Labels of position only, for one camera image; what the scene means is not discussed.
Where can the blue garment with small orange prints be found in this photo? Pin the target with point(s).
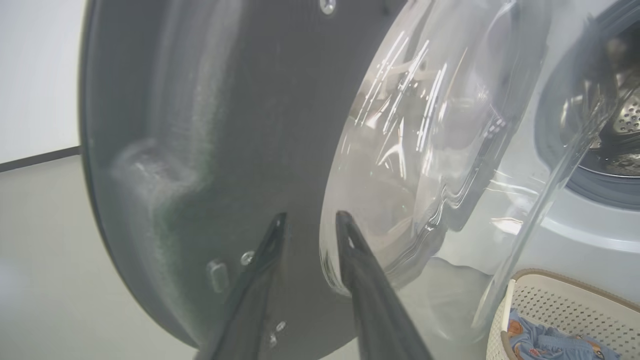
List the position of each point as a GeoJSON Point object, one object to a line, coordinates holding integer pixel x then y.
{"type": "Point", "coordinates": [550, 345]}

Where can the white front-load washing machine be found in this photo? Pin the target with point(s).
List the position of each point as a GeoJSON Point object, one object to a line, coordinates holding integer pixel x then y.
{"type": "Point", "coordinates": [590, 235]}

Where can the black round washer door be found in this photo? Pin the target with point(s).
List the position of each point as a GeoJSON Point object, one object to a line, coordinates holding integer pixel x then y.
{"type": "Point", "coordinates": [240, 125]}

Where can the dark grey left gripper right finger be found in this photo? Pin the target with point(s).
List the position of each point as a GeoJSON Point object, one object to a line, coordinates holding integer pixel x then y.
{"type": "Point", "coordinates": [375, 310]}

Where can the cream perforated laundry basket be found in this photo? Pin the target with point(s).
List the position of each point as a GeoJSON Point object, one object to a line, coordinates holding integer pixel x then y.
{"type": "Point", "coordinates": [575, 305]}

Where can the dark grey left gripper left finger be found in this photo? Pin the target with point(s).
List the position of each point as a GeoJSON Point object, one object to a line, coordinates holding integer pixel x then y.
{"type": "Point", "coordinates": [250, 310]}

